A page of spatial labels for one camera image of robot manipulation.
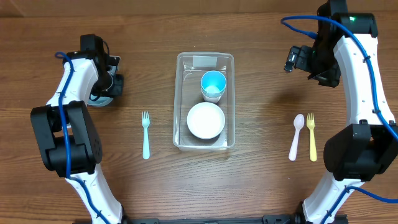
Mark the light blue bowl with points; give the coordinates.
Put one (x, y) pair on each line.
(99, 101)

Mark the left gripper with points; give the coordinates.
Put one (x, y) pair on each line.
(115, 88)

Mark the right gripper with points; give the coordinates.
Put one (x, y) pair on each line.
(329, 77)

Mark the pink plastic spoon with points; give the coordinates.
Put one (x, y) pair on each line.
(298, 125)

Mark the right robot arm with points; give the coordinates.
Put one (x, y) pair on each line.
(345, 51)

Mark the clear plastic container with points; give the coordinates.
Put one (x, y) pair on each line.
(190, 68)

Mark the yellow plastic fork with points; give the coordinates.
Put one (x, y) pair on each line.
(312, 145)

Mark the white bowl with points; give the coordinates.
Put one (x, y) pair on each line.
(206, 120)

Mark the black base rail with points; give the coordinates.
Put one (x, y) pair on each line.
(266, 219)

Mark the green cup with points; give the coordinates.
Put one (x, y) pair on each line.
(212, 92)

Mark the blue cup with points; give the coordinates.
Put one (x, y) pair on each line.
(213, 78)

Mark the light blue plastic fork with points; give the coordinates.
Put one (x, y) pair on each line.
(145, 125)

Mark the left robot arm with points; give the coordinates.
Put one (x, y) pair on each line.
(68, 141)

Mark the pink cup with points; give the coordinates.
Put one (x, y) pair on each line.
(214, 100)

